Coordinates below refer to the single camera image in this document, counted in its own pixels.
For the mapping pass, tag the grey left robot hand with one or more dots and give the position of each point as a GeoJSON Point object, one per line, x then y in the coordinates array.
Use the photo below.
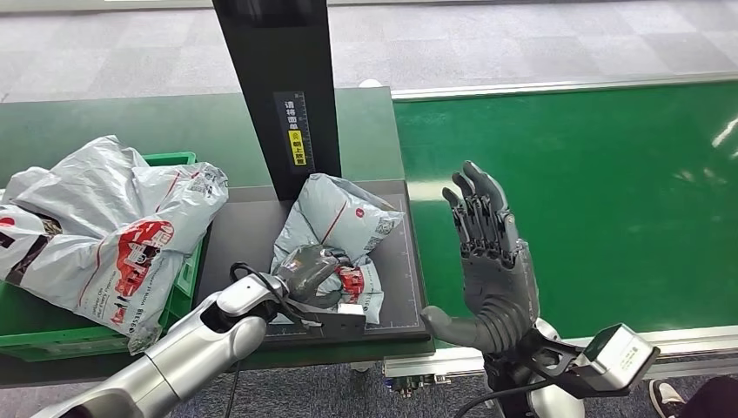
{"type": "Point", "coordinates": [308, 271]}

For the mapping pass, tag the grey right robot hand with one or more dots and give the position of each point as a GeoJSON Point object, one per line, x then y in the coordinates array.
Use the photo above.
{"type": "Point", "coordinates": [501, 300]}

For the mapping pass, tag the grey courier package small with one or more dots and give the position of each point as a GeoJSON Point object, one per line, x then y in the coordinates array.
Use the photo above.
{"type": "Point", "coordinates": [334, 213]}

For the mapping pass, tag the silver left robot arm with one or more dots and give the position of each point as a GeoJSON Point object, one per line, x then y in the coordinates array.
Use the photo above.
{"type": "Point", "coordinates": [184, 352]}

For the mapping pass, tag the black weighing scale platform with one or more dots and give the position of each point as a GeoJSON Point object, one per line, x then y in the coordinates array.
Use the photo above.
{"type": "Point", "coordinates": [242, 231]}

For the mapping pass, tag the grey package large red print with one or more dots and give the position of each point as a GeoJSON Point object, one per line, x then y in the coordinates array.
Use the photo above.
{"type": "Point", "coordinates": [150, 231]}

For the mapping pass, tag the plain grey crumpled package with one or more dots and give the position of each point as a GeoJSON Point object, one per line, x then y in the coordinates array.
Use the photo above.
{"type": "Point", "coordinates": [86, 170]}

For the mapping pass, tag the green plastic basket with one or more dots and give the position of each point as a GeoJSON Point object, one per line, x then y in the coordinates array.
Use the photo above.
{"type": "Point", "coordinates": [34, 340]}

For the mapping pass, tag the white package dark print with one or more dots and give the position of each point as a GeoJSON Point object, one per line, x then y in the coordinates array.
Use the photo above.
{"type": "Point", "coordinates": [17, 248]}

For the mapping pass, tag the black yellow column label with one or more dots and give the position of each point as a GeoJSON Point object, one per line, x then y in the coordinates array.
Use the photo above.
{"type": "Point", "coordinates": [295, 132]}

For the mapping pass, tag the green conveyor belt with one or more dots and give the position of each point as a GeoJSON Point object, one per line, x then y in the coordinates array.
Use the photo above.
{"type": "Point", "coordinates": [605, 202]}

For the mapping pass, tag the person's shoe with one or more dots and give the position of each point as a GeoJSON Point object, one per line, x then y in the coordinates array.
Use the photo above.
{"type": "Point", "coordinates": [664, 397]}

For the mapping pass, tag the small white round object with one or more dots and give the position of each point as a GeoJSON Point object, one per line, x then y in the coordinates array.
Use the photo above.
{"type": "Point", "coordinates": [369, 83]}

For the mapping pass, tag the black scale column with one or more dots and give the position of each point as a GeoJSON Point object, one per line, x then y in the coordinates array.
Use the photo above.
{"type": "Point", "coordinates": [277, 57]}

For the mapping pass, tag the person's leg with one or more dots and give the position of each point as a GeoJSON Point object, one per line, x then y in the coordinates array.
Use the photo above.
{"type": "Point", "coordinates": [712, 401]}

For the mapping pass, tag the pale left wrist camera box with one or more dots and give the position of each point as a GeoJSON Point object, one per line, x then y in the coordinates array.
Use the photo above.
{"type": "Point", "coordinates": [340, 323]}

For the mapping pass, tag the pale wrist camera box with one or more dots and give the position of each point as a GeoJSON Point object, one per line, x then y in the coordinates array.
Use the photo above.
{"type": "Point", "coordinates": [340, 323]}
{"type": "Point", "coordinates": [620, 357]}

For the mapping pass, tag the metal conveyor bracket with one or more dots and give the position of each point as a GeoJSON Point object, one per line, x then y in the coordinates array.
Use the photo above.
{"type": "Point", "coordinates": [415, 385]}

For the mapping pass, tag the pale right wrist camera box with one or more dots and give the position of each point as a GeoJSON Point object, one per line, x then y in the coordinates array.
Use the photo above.
{"type": "Point", "coordinates": [620, 357]}

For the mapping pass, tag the aluminium conveyor frame rail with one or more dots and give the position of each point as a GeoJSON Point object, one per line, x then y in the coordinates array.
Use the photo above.
{"type": "Point", "coordinates": [697, 346]}
{"type": "Point", "coordinates": [548, 87]}

